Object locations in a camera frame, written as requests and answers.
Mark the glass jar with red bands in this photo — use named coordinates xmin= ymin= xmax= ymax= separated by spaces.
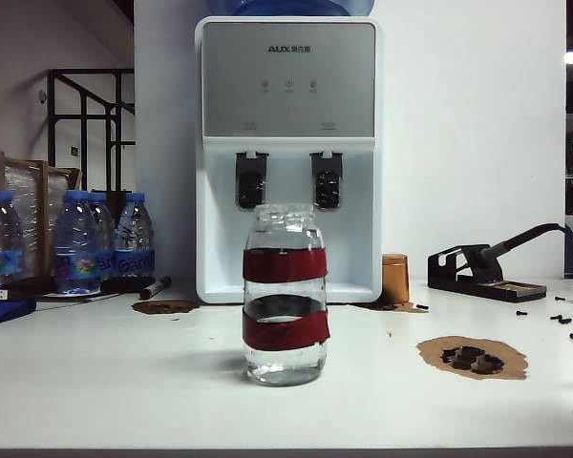
xmin=242 ymin=203 xmax=329 ymax=386

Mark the black dispenser tap paddle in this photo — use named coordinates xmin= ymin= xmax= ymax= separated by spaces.
xmin=235 ymin=151 xmax=270 ymax=211
xmin=309 ymin=151 xmax=344 ymax=211

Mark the plastic water bottle blue label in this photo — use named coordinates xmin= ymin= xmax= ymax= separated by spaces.
xmin=0 ymin=190 xmax=28 ymax=288
xmin=89 ymin=192 xmax=118 ymax=282
xmin=114 ymin=192 xmax=155 ymax=281
xmin=54 ymin=189 xmax=101 ymax=295

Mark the white AUX water dispenser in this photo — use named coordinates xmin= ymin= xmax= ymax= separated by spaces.
xmin=194 ymin=16 xmax=386 ymax=305

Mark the copper metal tin can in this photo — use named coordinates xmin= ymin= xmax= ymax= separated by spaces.
xmin=381 ymin=254 xmax=411 ymax=305

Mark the black marker pen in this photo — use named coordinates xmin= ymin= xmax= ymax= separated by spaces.
xmin=140 ymin=276 xmax=173 ymax=301

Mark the white backdrop board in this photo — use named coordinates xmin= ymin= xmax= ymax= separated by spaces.
xmin=133 ymin=0 xmax=567 ymax=281

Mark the black soldering iron stand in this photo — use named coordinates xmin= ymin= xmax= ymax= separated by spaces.
xmin=428 ymin=245 xmax=548 ymax=302

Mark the black soldering iron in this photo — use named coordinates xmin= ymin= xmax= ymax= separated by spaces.
xmin=472 ymin=222 xmax=573 ymax=282

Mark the black stair railing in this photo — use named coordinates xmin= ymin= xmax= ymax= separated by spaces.
xmin=46 ymin=69 xmax=136 ymax=195

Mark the black box device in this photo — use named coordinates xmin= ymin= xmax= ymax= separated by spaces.
xmin=0 ymin=280 xmax=58 ymax=302

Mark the blue cloth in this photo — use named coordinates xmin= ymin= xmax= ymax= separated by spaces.
xmin=0 ymin=290 xmax=38 ymax=331

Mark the wooden frame with plastic wrap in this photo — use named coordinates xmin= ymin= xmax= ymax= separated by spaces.
xmin=0 ymin=150 xmax=83 ymax=287

